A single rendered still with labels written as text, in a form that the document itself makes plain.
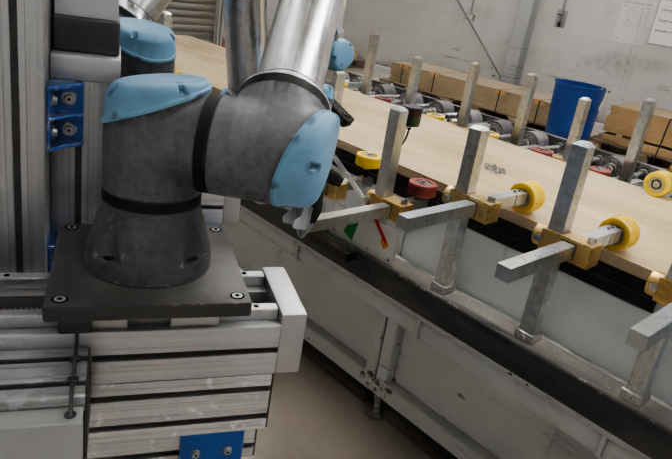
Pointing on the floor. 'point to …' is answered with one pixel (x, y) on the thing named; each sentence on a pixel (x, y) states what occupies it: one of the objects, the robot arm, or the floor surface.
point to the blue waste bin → (558, 115)
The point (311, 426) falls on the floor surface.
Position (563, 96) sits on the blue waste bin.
